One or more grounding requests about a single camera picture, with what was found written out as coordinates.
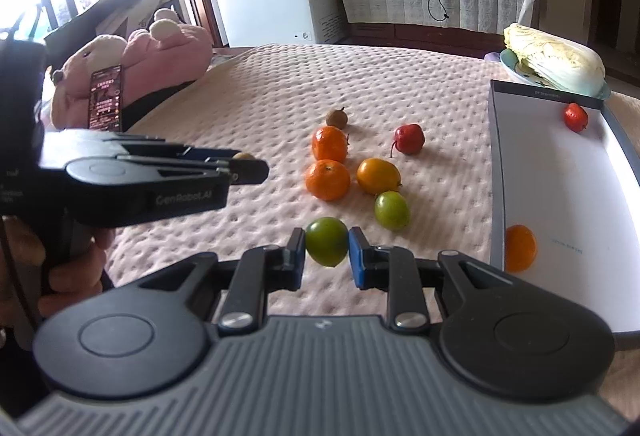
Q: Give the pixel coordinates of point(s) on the pale blue plate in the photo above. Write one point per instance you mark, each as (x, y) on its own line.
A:
(507, 64)

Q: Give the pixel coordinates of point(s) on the white rolled paper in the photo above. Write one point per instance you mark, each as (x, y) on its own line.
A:
(526, 6)

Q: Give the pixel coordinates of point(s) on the pink plush toy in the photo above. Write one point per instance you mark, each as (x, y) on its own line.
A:
(165, 51)

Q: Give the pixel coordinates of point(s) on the brown longan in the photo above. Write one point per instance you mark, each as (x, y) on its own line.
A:
(336, 118)

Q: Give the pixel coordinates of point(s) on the small brown fruit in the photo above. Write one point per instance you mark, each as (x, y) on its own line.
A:
(243, 156)

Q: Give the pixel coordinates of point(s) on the red wax apple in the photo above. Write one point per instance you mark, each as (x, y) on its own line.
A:
(409, 139)
(575, 117)

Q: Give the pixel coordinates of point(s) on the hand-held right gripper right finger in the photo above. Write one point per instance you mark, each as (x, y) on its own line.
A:
(356, 261)

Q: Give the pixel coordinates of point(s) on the large orange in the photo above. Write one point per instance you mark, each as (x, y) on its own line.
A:
(521, 247)

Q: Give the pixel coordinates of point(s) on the black smartphone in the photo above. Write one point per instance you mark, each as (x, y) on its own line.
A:
(105, 101)

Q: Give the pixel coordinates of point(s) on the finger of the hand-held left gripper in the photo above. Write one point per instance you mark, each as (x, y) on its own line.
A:
(215, 155)
(250, 172)

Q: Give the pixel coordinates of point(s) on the orange mandarin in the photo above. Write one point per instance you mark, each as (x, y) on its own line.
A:
(330, 144)
(328, 179)

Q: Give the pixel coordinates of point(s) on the napa cabbage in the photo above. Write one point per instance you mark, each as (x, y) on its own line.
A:
(550, 56)

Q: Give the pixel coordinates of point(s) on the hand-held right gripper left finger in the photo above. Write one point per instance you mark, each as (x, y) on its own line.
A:
(299, 261)

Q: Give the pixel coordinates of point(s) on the green round plum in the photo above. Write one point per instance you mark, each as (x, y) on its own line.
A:
(326, 241)
(392, 211)

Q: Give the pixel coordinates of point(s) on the grey and white box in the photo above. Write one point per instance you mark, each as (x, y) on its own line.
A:
(560, 196)

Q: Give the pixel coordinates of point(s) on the person's left hand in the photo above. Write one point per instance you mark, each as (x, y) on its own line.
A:
(75, 281)

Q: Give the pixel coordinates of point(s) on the dark wooden tv cabinet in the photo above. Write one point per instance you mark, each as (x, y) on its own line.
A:
(415, 34)

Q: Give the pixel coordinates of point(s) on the yellow-orange oval fruit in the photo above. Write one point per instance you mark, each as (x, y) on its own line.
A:
(378, 176)

